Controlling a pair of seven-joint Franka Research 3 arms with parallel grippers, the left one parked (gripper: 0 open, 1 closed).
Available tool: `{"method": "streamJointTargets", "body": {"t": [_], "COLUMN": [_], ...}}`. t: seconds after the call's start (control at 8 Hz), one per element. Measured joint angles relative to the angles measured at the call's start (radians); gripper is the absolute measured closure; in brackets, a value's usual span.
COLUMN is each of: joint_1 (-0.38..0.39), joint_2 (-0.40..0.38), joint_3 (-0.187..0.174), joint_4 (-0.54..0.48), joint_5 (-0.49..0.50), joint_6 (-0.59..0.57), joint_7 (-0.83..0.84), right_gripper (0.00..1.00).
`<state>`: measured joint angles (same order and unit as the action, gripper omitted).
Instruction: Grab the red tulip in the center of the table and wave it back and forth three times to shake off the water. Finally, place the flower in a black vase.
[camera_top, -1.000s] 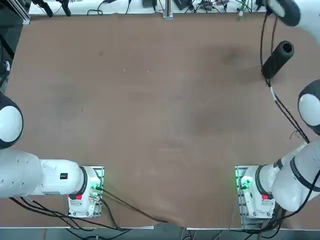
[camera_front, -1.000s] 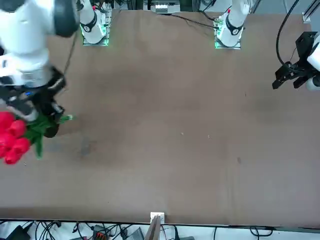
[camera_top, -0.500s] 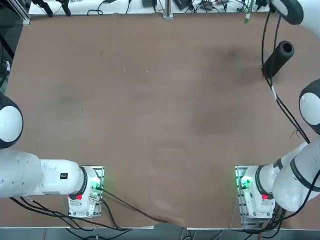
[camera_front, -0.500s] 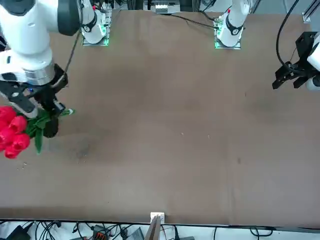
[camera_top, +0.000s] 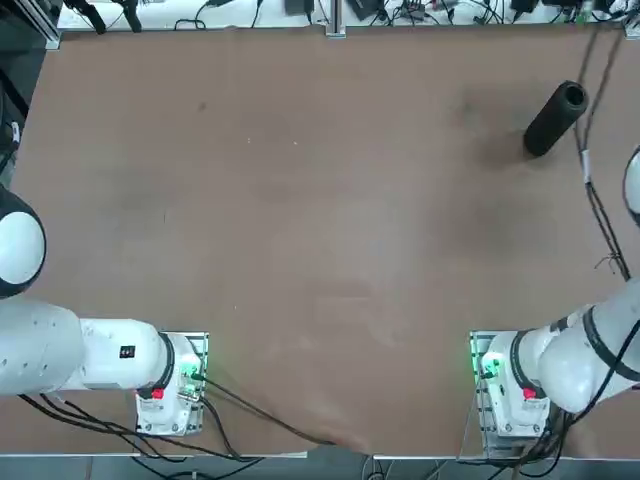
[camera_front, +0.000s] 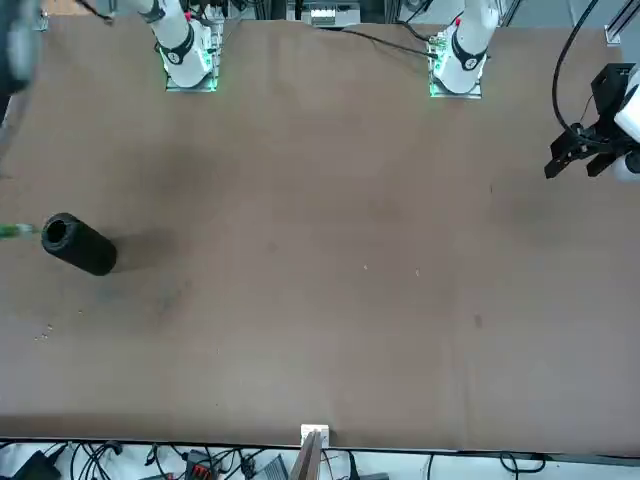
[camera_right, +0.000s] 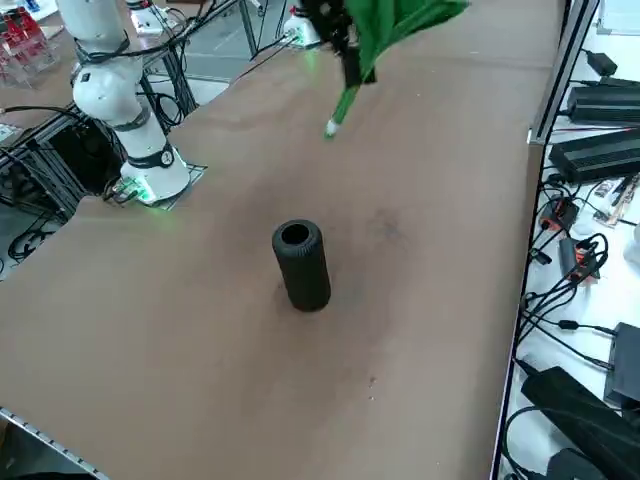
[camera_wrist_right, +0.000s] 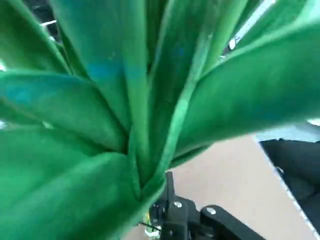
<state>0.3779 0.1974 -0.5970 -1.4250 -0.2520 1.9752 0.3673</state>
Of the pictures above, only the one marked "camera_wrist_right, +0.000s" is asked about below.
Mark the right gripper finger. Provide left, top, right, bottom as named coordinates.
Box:
left=150, top=171, right=260, bottom=240

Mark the red tulip bouquet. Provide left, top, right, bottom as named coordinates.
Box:
left=0, top=0, right=320, bottom=240

